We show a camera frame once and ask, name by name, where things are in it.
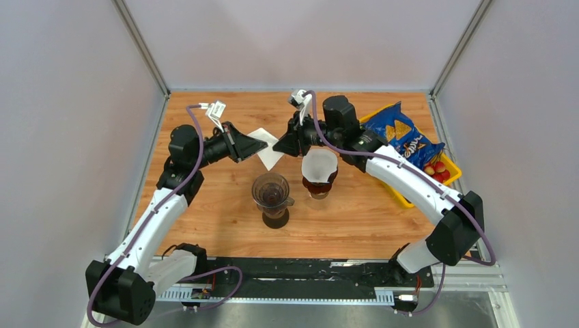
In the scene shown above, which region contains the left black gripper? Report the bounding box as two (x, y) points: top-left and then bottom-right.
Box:
(191, 121), (268, 170)

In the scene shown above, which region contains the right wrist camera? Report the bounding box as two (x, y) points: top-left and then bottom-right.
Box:
(288, 89), (313, 126)

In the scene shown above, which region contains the amber coffee dripper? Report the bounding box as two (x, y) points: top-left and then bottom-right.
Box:
(302, 169), (339, 194)

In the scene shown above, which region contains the grey smoky coffee dripper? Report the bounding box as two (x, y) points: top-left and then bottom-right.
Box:
(251, 172), (295, 219)

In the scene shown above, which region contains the blue chips bag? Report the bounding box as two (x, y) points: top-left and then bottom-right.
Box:
(362, 102), (445, 169)

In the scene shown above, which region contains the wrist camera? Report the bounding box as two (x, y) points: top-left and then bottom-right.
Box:
(199, 100), (227, 132)
(288, 89), (313, 126)

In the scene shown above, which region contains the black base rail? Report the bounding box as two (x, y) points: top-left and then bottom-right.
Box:
(158, 257), (434, 305)

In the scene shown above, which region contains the brown glass carafe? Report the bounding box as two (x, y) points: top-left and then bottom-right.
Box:
(262, 209), (290, 229)

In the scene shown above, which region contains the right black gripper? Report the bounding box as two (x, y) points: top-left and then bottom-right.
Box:
(273, 110), (342, 156)

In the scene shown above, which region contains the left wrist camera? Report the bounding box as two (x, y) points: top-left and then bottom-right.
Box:
(199, 100), (227, 132)

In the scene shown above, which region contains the red strawberries cluster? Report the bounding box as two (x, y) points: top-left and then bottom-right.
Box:
(423, 161), (451, 182)

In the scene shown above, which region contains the yellow plastic tray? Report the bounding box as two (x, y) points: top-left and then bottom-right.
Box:
(360, 102), (462, 186)

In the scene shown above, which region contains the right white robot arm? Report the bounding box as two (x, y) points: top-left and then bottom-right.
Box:
(273, 90), (486, 286)

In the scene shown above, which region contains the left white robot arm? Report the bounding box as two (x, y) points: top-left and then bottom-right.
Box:
(85, 122), (268, 327)

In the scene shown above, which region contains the clear glass server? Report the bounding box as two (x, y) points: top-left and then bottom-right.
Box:
(310, 191), (329, 200)

